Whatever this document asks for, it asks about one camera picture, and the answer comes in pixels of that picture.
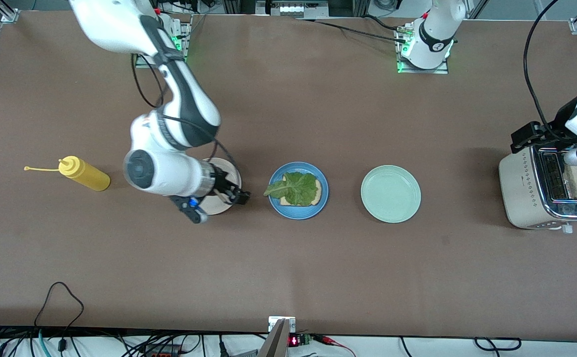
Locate green lettuce leaf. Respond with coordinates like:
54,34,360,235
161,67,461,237
263,171,319,207

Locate small toasted bread slice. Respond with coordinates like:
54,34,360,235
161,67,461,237
280,174,324,206

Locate yellow squeeze bottle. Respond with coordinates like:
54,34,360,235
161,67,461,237
24,156,111,192

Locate beige plate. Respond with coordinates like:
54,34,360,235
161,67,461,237
200,157,242,215

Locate blue plate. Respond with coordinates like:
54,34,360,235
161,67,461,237
268,162,329,220

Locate light green plate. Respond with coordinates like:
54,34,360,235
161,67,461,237
360,165,422,224

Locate beige chrome toaster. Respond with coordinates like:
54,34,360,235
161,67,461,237
498,144,577,234

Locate grey device with white label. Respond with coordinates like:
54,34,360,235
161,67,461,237
256,0,330,18

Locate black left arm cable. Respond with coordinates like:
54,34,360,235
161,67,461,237
523,0,560,132

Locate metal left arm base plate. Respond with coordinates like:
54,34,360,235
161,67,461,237
396,27,450,75

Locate silver camera mount bracket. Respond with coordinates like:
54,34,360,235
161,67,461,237
258,316,297,357

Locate red wire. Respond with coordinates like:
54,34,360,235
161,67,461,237
313,335,356,357

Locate thin black cable loop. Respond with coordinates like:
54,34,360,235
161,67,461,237
34,282,85,339

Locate black coiled cable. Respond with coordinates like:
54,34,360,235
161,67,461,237
474,337,522,352

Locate black cable across table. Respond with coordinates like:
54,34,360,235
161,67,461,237
296,15,410,43

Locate teal cable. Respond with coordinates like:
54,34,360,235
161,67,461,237
38,328,53,357

